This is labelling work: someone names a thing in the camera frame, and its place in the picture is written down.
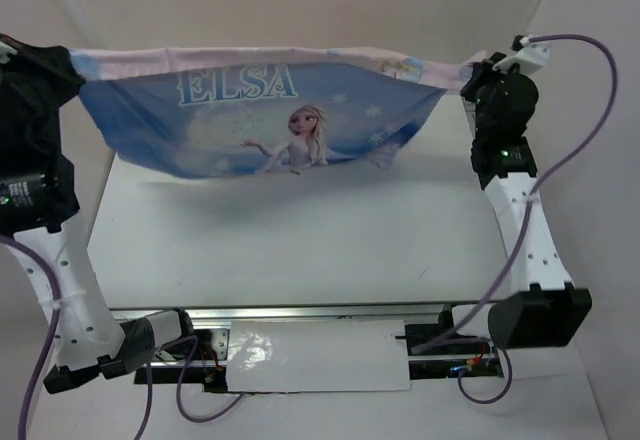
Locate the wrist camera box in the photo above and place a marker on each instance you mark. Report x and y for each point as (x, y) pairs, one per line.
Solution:
(9, 47)
(529, 55)

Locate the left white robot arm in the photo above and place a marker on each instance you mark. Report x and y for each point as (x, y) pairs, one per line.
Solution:
(42, 224)

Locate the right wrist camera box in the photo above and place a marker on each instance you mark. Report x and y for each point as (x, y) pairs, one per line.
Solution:
(529, 55)

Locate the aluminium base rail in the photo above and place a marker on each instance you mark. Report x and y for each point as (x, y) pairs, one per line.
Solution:
(422, 322)

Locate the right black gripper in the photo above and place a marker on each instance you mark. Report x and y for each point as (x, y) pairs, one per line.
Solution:
(483, 72)

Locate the white cover sheet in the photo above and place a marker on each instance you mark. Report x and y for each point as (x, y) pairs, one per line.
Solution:
(317, 356)

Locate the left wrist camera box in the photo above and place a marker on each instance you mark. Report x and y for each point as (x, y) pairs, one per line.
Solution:
(9, 47)

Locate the pink blue printed pillowcase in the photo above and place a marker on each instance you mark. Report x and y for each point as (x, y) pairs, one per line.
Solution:
(202, 113)

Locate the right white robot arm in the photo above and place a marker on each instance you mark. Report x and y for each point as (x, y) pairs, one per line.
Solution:
(533, 303)

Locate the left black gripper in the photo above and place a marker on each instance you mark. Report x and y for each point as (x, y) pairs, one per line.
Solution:
(50, 62)

